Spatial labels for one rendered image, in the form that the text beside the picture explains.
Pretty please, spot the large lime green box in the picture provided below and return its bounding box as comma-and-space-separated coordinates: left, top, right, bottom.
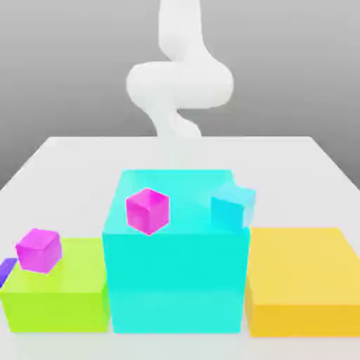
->
0, 238, 110, 334

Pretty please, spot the small light blue cube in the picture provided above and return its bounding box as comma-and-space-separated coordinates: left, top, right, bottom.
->
210, 181, 257, 233

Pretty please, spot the small magenta cube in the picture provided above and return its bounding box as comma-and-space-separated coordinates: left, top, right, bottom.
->
124, 187, 171, 236
15, 228, 63, 275

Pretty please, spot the large cyan box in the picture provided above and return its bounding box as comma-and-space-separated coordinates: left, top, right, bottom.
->
101, 169, 252, 335

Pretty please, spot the large yellow box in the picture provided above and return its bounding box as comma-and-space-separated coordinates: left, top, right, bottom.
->
243, 226, 360, 338

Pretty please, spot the small purple cube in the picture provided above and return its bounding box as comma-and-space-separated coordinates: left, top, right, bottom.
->
0, 257, 18, 289

